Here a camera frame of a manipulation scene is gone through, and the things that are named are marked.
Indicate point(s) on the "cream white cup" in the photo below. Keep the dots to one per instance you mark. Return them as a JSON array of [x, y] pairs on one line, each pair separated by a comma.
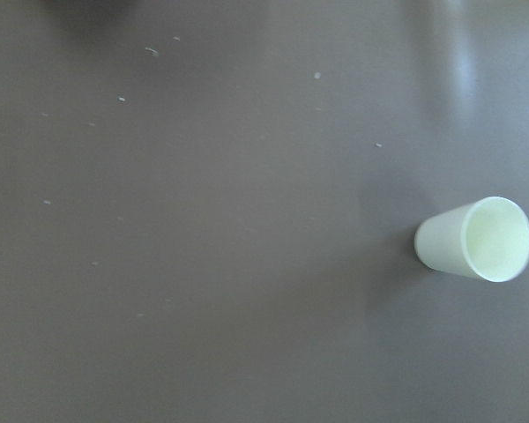
[[487, 239]]

